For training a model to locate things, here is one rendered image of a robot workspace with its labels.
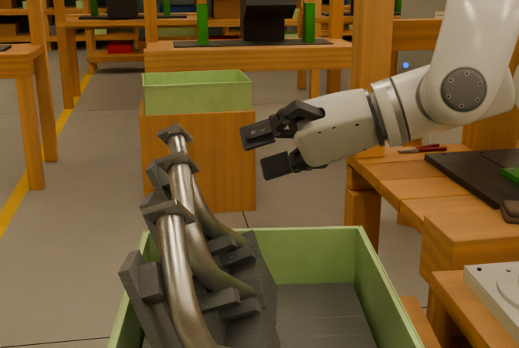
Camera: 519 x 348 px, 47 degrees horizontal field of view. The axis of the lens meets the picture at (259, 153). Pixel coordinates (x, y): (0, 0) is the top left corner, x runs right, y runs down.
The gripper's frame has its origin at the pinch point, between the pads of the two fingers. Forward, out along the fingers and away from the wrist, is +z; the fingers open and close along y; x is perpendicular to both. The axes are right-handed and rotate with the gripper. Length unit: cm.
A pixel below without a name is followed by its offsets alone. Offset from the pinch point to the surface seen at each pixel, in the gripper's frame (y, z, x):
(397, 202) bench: -77, -18, -18
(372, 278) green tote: -35.3, -8.0, 10.0
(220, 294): -8.7, 10.9, 13.9
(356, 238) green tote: -43.5, -6.9, -0.4
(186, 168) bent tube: 0.4, 9.9, -0.9
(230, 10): -542, 94, -531
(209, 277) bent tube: -4.5, 10.7, 12.7
